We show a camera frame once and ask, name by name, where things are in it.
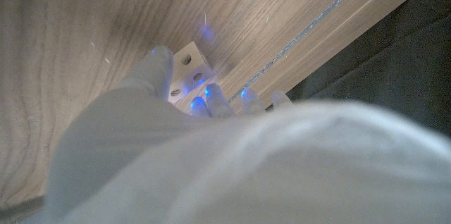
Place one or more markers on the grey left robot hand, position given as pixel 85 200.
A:
pixel 211 167

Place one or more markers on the wooden block with holes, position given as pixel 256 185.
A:
pixel 192 69

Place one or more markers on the black backdrop curtain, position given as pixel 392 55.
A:
pixel 387 76

